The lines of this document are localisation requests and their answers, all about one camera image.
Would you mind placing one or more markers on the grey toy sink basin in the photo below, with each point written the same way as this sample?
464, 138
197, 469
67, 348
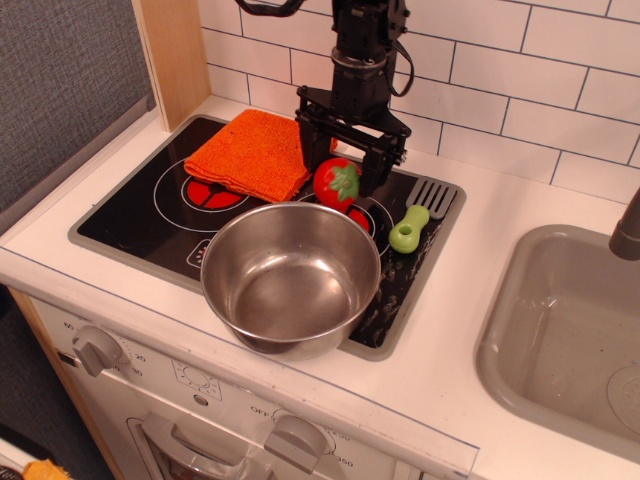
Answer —
560, 346

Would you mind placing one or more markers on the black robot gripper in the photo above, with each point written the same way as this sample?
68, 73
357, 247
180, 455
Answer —
355, 111

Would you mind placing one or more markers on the red toy strawberry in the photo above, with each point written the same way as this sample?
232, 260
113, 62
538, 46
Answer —
336, 183

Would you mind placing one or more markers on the grey toy faucet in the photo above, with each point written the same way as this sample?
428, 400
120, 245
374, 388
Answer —
625, 239

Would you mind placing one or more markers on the grey oven door handle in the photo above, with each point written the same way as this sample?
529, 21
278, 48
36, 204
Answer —
177, 459

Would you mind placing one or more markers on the stainless steel bowl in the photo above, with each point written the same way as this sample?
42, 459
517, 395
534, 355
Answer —
291, 279

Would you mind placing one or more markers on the wooden side panel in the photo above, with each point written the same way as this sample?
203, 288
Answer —
174, 50

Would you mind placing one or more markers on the grey oven knob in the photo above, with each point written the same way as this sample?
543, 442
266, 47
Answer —
296, 441

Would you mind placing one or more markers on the grey spatula green handle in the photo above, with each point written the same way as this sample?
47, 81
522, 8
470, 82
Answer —
430, 199

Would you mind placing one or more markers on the orange object bottom corner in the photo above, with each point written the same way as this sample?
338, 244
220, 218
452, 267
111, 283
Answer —
44, 470

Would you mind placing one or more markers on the grey timer knob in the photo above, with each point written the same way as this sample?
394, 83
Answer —
96, 350

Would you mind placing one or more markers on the orange folded cloth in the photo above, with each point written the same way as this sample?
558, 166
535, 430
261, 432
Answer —
257, 153

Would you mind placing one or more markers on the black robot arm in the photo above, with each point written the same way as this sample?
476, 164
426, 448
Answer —
366, 29

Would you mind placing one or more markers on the black toy stove top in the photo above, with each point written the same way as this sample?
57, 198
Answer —
160, 220

